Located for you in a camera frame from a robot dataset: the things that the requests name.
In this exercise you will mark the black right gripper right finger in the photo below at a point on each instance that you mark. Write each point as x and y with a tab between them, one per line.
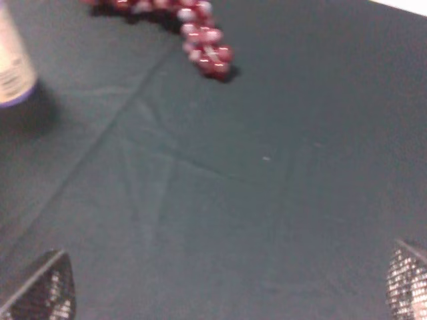
406	281

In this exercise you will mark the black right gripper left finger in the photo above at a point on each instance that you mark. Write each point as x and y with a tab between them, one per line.
44	289

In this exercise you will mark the black tablecloth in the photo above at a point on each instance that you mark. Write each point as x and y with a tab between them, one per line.
278	194

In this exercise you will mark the purple-topped paper-wrapped roll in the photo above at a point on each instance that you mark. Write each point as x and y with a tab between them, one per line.
18	75

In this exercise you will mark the red artificial grape bunch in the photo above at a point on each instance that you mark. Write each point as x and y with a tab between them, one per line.
202	40

